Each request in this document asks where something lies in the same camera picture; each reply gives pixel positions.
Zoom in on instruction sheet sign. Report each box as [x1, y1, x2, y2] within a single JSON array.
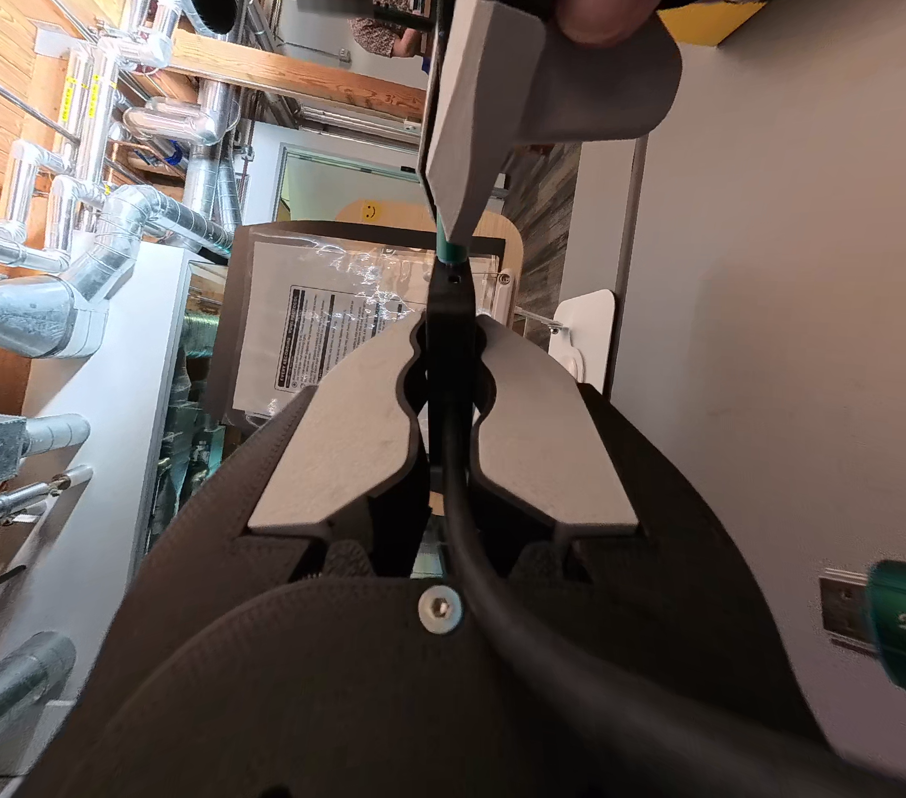
[[212, 221, 525, 431]]

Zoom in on metal support bracket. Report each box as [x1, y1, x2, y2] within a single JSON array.
[[515, 306, 567, 335]]

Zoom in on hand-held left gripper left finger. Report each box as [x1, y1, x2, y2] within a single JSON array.
[[246, 316, 431, 539]]

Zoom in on black hdmi adapter with cable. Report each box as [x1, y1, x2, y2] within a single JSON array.
[[425, 260, 906, 798]]

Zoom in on glass window frame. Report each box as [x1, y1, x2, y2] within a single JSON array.
[[272, 140, 426, 226]]

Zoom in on silver insulated pipes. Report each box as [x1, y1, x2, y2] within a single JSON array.
[[0, 0, 257, 739]]

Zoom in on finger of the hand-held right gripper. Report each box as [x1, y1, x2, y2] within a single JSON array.
[[418, 0, 547, 247]]

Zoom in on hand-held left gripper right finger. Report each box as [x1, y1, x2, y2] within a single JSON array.
[[470, 314, 644, 539]]

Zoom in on wooden ceiling beam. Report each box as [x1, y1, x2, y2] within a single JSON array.
[[170, 30, 427, 114]]

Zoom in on yellow plastic bin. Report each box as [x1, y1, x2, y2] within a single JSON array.
[[657, 0, 769, 48]]

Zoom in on white stand base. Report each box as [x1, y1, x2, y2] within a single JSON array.
[[551, 289, 617, 392]]

